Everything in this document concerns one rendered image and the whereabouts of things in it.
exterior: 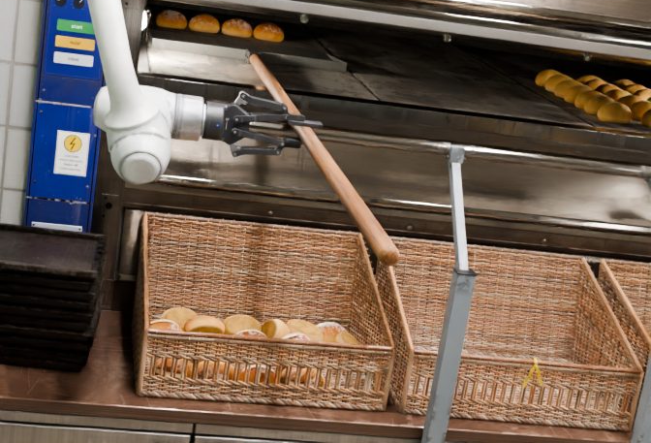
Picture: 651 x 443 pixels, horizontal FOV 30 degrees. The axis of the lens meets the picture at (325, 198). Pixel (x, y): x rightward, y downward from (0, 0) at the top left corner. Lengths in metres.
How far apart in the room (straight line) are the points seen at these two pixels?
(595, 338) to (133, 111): 1.42
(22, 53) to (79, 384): 0.80
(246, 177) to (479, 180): 0.60
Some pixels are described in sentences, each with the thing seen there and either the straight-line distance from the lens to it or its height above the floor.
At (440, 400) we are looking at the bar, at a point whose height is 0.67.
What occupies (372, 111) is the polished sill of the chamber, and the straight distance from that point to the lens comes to 3.02.
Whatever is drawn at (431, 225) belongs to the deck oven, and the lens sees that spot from 3.13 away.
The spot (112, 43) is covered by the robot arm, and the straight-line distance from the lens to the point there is 2.21.
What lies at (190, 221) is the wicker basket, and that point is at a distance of 2.99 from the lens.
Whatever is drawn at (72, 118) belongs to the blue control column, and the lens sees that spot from 2.94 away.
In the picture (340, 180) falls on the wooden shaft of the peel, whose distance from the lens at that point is 2.03.
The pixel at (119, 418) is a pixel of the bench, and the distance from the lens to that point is 2.62.
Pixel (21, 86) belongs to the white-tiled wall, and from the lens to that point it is 2.96.
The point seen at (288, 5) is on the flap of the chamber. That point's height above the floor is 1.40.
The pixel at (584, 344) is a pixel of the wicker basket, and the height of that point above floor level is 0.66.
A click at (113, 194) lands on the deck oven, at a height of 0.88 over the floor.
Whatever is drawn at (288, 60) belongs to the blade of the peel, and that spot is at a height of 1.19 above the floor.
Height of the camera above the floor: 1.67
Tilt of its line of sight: 14 degrees down
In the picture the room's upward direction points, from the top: 9 degrees clockwise
